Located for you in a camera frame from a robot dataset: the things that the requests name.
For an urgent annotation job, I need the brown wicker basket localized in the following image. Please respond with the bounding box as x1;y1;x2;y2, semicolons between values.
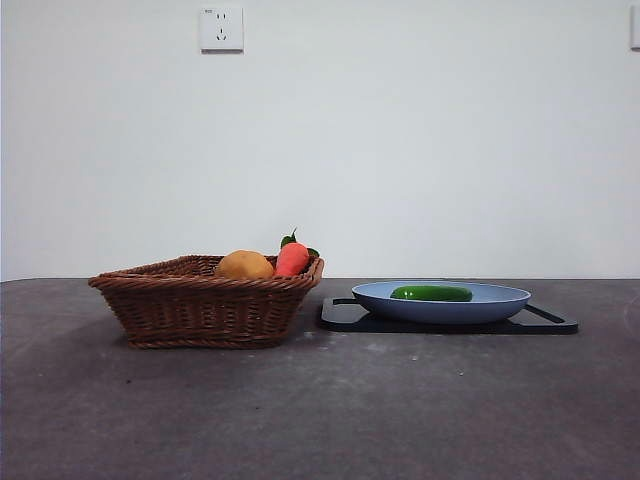
88;253;325;350

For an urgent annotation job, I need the black rectangular tray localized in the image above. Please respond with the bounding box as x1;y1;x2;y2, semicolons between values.
319;295;580;335

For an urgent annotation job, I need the yellow potato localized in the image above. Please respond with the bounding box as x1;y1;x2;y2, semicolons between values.
215;249;276;280

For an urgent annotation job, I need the orange carrot with green leaves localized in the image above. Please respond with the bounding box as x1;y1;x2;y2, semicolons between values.
273;227;321;277

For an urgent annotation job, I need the white wall socket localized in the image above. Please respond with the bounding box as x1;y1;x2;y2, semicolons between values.
199;5;245;55

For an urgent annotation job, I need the light blue plate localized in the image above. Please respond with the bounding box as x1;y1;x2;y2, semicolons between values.
350;280;532;325

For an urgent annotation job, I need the green pepper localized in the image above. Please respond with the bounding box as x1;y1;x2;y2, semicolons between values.
389;284;474;303

